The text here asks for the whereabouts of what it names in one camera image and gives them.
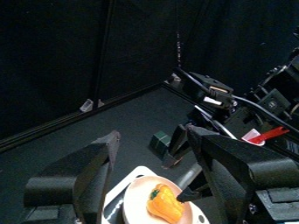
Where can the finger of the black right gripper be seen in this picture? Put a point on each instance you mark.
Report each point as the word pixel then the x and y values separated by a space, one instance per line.
pixel 196 189
pixel 176 148

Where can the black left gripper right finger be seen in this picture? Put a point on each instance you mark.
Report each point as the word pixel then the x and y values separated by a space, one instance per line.
pixel 240 169

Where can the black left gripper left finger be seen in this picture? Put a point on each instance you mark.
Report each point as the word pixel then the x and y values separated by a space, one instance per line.
pixel 65 178

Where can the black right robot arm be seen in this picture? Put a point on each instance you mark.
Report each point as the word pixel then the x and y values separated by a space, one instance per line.
pixel 272 99

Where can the small dark green cube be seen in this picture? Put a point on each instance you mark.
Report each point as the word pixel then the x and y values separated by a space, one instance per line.
pixel 160 143

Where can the small white plastic cup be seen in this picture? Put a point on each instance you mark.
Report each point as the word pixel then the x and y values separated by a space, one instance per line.
pixel 251 134

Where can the red plastic scoop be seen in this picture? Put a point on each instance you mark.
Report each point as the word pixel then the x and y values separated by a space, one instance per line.
pixel 268 135

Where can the white flat tray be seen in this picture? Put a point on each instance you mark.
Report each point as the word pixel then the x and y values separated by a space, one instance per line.
pixel 116 201

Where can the pink round plate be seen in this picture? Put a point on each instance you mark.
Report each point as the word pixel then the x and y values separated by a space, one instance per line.
pixel 136 201

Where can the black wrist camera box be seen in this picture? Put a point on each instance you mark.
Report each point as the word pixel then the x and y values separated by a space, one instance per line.
pixel 204 84

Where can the silver corner bracket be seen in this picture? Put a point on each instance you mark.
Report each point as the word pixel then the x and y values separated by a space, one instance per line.
pixel 87 105
pixel 173 78

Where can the black frame rail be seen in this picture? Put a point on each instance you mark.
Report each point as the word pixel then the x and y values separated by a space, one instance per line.
pixel 77 115

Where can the black vertical frame post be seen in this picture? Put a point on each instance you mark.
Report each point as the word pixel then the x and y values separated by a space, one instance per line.
pixel 101 49

